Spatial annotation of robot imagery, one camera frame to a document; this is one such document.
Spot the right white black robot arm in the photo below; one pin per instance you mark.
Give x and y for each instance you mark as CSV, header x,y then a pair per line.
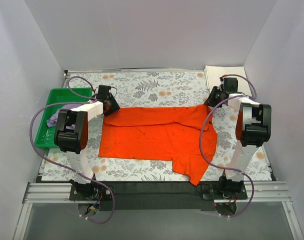
x,y
253,126

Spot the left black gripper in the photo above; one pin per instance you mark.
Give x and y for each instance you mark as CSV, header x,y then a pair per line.
x,y
113,107

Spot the green plastic bin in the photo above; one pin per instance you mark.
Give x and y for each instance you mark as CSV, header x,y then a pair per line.
x,y
45,135

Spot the purple t shirt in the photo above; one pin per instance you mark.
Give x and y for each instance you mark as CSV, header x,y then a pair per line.
x,y
52,121

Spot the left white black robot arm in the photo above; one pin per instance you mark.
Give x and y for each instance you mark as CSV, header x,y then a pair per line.
x,y
71,130

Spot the orange t shirt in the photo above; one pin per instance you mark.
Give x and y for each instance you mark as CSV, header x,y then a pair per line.
x,y
176,134

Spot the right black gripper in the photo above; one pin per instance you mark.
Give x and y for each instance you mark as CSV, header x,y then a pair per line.
x,y
211,97

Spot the folded white t shirt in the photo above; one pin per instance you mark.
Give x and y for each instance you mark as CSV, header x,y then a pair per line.
x,y
213,74

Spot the aluminium frame rail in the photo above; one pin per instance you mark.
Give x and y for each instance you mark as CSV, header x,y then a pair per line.
x,y
264,191

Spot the floral patterned table mat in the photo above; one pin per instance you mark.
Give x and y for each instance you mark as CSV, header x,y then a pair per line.
x,y
155,89

